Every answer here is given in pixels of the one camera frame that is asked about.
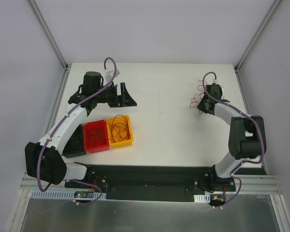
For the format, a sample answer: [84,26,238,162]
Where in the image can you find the red and black wires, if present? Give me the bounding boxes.
[188,78,229,116]

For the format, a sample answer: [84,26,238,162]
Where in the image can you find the brown wire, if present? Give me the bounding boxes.
[88,128,107,147]

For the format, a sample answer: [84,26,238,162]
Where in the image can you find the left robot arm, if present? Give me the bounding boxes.
[25,69,137,192]

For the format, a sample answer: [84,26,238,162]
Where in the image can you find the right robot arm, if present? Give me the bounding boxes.
[197,83,266,192]

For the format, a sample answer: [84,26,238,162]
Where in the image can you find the yellow plastic bin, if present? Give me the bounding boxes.
[106,115,134,149]

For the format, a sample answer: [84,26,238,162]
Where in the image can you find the red plastic bin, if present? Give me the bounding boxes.
[83,120,110,154]

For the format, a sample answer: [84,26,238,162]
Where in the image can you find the black plastic bin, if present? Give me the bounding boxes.
[62,125,86,159]

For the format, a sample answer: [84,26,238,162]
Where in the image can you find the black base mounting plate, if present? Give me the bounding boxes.
[64,165,236,202]

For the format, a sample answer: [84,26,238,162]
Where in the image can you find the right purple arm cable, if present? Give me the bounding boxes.
[195,72,268,212]

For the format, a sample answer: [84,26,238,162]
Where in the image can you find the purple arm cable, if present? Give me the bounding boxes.
[195,72,268,212]
[29,57,118,215]

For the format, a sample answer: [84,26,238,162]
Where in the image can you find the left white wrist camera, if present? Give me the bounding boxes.
[104,69,115,83]

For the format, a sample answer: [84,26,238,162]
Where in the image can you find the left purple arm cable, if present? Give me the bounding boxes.
[29,57,118,215]

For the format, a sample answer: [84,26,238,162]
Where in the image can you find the right aluminium frame post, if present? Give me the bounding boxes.
[234,0,283,73]

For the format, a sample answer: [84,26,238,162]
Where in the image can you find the aluminium frame post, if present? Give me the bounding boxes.
[26,0,69,71]
[234,0,283,73]

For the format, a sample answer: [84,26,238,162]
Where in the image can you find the left aluminium frame post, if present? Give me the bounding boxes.
[26,0,69,71]

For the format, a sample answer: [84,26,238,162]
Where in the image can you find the aluminium front rail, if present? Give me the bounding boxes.
[20,174,283,195]

